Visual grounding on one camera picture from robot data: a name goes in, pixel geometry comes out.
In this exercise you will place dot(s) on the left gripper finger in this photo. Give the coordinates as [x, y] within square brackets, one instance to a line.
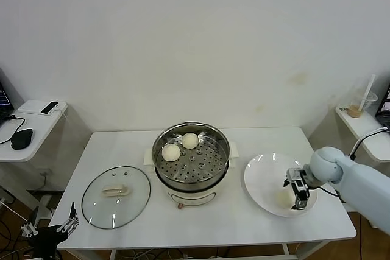
[70, 224]
[27, 230]

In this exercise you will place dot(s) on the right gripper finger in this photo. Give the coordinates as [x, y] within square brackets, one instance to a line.
[287, 182]
[300, 196]

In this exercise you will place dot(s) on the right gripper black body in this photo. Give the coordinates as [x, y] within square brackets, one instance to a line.
[308, 181]

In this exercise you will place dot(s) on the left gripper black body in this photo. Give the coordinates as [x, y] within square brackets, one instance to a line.
[45, 237]

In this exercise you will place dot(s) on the white steamed baozi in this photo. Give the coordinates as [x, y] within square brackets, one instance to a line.
[190, 140]
[170, 153]
[282, 199]

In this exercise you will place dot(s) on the round glass pot lid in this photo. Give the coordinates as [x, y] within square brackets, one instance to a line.
[115, 208]

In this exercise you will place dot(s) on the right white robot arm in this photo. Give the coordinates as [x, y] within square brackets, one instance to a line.
[359, 181]

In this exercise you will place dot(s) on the round white plate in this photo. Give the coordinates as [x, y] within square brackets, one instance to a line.
[265, 174]

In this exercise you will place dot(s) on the white side desk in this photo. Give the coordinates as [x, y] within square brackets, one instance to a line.
[365, 138]
[39, 132]

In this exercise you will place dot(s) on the small printed white card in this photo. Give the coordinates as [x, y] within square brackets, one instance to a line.
[343, 109]

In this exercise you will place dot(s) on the clear plastic drink cup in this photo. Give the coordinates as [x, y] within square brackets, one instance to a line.
[356, 111]

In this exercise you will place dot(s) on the black computer mouse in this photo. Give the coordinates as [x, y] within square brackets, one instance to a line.
[21, 139]

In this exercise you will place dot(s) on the black open laptop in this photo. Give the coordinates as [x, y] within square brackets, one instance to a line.
[4, 98]
[384, 104]

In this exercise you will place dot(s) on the plastic cup with straw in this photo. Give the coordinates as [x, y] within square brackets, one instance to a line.
[370, 88]

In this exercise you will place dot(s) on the small black handheld device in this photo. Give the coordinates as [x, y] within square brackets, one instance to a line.
[49, 107]

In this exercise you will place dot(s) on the flat white box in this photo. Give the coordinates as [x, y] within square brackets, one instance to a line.
[29, 107]

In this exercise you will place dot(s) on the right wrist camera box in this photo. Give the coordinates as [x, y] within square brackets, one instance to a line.
[296, 174]

